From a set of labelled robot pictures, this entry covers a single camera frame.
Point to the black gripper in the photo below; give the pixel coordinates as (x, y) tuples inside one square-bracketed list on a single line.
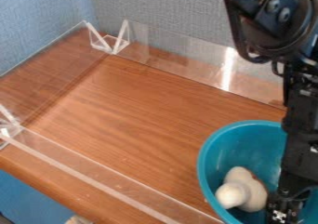
[(297, 180)]

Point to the blue plastic bowl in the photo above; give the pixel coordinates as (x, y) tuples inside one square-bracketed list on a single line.
[(252, 144)]

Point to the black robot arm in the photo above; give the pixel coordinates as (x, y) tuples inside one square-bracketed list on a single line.
[(276, 31)]

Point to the clear acrylic corner bracket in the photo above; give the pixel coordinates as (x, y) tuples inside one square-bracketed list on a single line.
[(107, 43)]

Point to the clear acrylic front panel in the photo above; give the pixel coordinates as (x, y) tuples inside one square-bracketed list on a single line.
[(128, 190)]

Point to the clear acrylic back panel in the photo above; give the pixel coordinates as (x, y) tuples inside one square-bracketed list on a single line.
[(201, 61)]

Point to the clear acrylic left panel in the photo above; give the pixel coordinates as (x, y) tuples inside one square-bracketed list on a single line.
[(58, 65)]

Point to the clear acrylic panel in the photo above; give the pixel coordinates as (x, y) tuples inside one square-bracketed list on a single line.
[(128, 190), (201, 61), (58, 65)]

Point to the white brown toy mushroom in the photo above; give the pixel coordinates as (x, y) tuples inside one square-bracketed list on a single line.
[(242, 191)]

